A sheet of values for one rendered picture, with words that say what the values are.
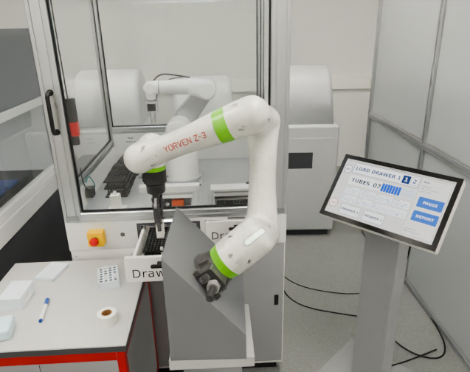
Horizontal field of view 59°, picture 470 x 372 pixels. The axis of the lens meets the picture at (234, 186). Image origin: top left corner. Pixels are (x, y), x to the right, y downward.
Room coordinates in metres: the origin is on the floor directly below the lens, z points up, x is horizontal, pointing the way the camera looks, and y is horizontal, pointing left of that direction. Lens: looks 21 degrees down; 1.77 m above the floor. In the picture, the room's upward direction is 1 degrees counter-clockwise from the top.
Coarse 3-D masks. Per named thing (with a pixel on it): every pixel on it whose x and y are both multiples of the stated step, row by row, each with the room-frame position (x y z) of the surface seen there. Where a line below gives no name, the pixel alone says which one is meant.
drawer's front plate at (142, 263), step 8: (128, 256) 1.44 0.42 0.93; (136, 256) 1.44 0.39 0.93; (144, 256) 1.44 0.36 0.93; (152, 256) 1.44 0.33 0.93; (160, 256) 1.44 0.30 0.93; (128, 264) 1.43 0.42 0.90; (136, 264) 1.43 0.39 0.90; (144, 264) 1.43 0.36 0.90; (128, 272) 1.43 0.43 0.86; (136, 272) 1.43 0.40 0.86; (152, 272) 1.43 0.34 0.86; (160, 272) 1.43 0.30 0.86; (128, 280) 1.43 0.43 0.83; (136, 280) 1.43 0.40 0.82; (144, 280) 1.43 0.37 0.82; (152, 280) 1.43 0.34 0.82
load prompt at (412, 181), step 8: (360, 168) 1.78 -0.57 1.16; (368, 168) 1.76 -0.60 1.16; (376, 168) 1.74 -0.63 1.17; (376, 176) 1.71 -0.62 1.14; (384, 176) 1.69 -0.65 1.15; (392, 176) 1.67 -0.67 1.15; (400, 176) 1.65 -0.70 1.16; (408, 176) 1.63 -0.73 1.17; (416, 176) 1.62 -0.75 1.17; (400, 184) 1.63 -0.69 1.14; (408, 184) 1.61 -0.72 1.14; (416, 184) 1.59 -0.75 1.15
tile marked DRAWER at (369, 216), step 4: (364, 212) 1.62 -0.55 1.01; (368, 212) 1.62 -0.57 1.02; (372, 212) 1.61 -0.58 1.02; (364, 216) 1.61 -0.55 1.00; (368, 216) 1.60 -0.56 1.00; (372, 216) 1.59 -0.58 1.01; (376, 216) 1.58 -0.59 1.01; (380, 216) 1.58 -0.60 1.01; (384, 216) 1.57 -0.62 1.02; (364, 220) 1.60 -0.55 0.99; (368, 220) 1.59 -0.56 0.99; (372, 220) 1.58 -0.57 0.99; (376, 220) 1.57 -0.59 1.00; (380, 220) 1.56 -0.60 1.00; (380, 224) 1.55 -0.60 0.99
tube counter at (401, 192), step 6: (372, 186) 1.69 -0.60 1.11; (378, 186) 1.68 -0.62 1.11; (384, 186) 1.66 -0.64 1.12; (390, 186) 1.65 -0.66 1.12; (396, 186) 1.63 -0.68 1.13; (384, 192) 1.64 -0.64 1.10; (390, 192) 1.63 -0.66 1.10; (396, 192) 1.61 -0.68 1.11; (402, 192) 1.60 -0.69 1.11; (408, 192) 1.59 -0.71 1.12; (414, 192) 1.57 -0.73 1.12; (408, 198) 1.57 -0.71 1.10
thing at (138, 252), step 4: (164, 224) 1.79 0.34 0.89; (168, 224) 1.79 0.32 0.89; (144, 228) 1.76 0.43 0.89; (148, 228) 1.78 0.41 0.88; (144, 232) 1.73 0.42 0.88; (140, 236) 1.67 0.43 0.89; (144, 236) 1.72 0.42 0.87; (140, 240) 1.64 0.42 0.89; (144, 240) 1.72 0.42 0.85; (136, 244) 1.60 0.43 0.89; (140, 244) 1.63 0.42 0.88; (144, 244) 1.70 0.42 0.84; (136, 248) 1.57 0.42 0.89; (140, 248) 1.62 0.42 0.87; (136, 252) 1.54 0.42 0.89; (140, 252) 1.61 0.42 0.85
